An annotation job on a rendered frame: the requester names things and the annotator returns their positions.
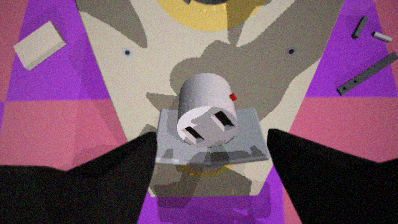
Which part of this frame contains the white cylinder with two dark slots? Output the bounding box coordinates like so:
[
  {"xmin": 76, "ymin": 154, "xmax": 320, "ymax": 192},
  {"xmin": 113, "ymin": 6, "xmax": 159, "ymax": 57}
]
[{"xmin": 177, "ymin": 73, "xmax": 238, "ymax": 147}]

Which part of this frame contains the beige rectangular block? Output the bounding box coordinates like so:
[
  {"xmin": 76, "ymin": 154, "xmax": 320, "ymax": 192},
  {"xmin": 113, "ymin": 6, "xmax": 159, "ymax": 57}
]
[{"xmin": 13, "ymin": 21, "xmax": 66, "ymax": 71}]

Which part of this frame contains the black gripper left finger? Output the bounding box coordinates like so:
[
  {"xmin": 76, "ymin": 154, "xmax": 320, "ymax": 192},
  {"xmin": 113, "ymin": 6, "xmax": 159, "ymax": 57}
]
[{"xmin": 0, "ymin": 132, "xmax": 157, "ymax": 224}]

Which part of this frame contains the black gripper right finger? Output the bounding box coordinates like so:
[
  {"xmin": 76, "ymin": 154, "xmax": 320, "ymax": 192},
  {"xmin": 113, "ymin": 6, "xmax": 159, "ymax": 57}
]
[{"xmin": 267, "ymin": 129, "xmax": 398, "ymax": 224}]

